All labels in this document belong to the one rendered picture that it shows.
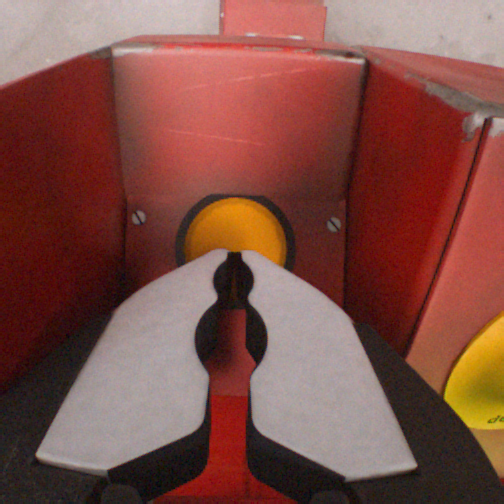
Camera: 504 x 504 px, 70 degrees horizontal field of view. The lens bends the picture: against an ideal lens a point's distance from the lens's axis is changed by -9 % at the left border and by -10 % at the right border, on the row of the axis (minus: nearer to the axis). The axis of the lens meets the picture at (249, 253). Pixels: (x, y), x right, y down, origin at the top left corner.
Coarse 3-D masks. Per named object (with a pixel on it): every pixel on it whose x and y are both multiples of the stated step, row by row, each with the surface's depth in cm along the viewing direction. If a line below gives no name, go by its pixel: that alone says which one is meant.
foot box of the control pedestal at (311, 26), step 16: (224, 0) 60; (240, 0) 69; (256, 0) 69; (272, 0) 69; (288, 0) 69; (304, 0) 69; (320, 0) 68; (224, 16) 61; (240, 16) 61; (256, 16) 61; (272, 16) 61; (288, 16) 61; (304, 16) 61; (320, 16) 61; (224, 32) 63; (240, 32) 63; (256, 32) 63; (272, 32) 63; (288, 32) 63; (304, 32) 63; (320, 32) 62
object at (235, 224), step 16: (208, 208) 15; (224, 208) 14; (240, 208) 15; (256, 208) 15; (192, 224) 15; (208, 224) 14; (224, 224) 14; (240, 224) 14; (256, 224) 15; (272, 224) 15; (192, 240) 14; (208, 240) 14; (224, 240) 14; (240, 240) 14; (256, 240) 15; (272, 240) 15; (192, 256) 14; (272, 256) 15
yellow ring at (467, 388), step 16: (496, 320) 9; (480, 336) 10; (496, 336) 10; (464, 352) 10; (480, 352) 10; (496, 352) 10; (464, 368) 10; (480, 368) 10; (496, 368) 10; (448, 384) 11; (464, 384) 11; (480, 384) 11; (496, 384) 11; (448, 400) 11; (464, 400) 11; (480, 400) 11; (496, 400) 11; (464, 416) 12; (480, 416) 12; (496, 416) 12
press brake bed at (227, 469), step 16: (224, 400) 33; (240, 400) 33; (224, 416) 32; (240, 416) 32; (224, 432) 30; (240, 432) 30; (224, 448) 29; (240, 448) 29; (208, 464) 28; (224, 464) 28; (240, 464) 28; (192, 480) 27; (208, 480) 27; (224, 480) 27; (240, 480) 27; (256, 480) 27; (208, 496) 26; (224, 496) 26; (240, 496) 26; (256, 496) 26; (272, 496) 26
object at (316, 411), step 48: (240, 288) 12; (288, 288) 10; (288, 336) 9; (336, 336) 9; (288, 384) 7; (336, 384) 7; (288, 432) 6; (336, 432) 6; (384, 432) 6; (288, 480) 7; (336, 480) 6
